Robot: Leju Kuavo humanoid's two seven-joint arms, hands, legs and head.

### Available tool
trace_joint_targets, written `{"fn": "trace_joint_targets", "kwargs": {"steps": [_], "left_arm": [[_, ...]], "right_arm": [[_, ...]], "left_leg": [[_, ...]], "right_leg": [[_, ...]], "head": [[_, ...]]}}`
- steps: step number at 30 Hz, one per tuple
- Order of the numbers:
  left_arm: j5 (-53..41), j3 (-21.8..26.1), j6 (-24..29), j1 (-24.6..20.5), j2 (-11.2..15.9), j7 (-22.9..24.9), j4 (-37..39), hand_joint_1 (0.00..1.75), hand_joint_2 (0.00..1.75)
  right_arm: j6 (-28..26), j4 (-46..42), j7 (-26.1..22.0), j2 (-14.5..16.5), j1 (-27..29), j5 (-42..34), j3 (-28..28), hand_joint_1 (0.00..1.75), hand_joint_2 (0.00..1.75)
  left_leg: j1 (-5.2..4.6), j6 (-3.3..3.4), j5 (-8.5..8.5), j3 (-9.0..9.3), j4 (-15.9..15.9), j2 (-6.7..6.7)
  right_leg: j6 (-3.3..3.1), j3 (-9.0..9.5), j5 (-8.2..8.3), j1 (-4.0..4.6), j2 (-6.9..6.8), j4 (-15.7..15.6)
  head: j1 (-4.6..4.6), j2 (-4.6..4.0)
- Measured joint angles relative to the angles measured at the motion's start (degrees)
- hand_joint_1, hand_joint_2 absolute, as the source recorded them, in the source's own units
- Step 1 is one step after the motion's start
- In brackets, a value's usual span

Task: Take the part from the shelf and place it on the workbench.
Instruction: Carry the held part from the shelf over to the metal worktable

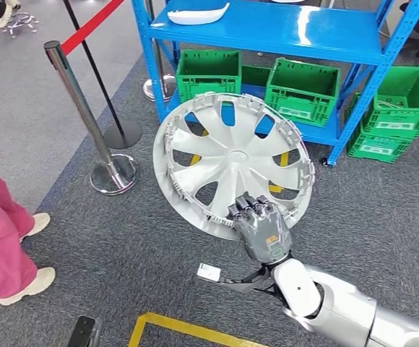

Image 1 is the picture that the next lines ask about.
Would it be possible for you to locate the blue metal shelf rack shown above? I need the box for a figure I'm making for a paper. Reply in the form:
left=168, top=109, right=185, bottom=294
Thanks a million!
left=131, top=0, right=419, bottom=167

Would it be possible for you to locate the green plastic crate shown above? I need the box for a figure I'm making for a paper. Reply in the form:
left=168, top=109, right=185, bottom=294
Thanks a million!
left=176, top=49, right=243, bottom=104
left=361, top=66, right=419, bottom=140
left=346, top=93, right=412, bottom=164
left=241, top=65, right=272, bottom=88
left=264, top=57, right=341, bottom=128

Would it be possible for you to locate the chrome base stool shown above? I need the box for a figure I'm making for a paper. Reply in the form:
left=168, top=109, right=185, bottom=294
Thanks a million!
left=1, top=12, right=39, bottom=39

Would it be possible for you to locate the short red barrier belt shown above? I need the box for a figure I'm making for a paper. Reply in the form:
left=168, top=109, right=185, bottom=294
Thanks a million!
left=60, top=0, right=125, bottom=57

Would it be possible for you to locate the chrome stanchion post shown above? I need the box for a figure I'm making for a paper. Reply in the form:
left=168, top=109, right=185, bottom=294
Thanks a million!
left=143, top=0, right=177, bottom=103
left=44, top=40, right=138, bottom=197

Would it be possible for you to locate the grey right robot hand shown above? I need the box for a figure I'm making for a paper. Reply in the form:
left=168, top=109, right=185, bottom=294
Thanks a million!
left=227, top=191, right=292, bottom=265

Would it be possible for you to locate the grey plastic wheel hubcap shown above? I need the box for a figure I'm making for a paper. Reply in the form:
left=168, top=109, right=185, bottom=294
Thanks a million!
left=153, top=92, right=316, bottom=241

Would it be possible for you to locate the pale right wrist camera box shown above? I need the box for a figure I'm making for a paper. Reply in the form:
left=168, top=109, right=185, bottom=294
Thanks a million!
left=196, top=263, right=221, bottom=283

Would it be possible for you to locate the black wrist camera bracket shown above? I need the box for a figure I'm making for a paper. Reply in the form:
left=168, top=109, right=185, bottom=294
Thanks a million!
left=218, top=265, right=279, bottom=296

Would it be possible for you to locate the white plastic trim part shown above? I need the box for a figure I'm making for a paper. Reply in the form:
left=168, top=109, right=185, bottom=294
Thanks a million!
left=167, top=2, right=230, bottom=26

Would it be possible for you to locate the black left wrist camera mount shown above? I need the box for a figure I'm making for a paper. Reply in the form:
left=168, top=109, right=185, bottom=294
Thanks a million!
left=67, top=316, right=102, bottom=347

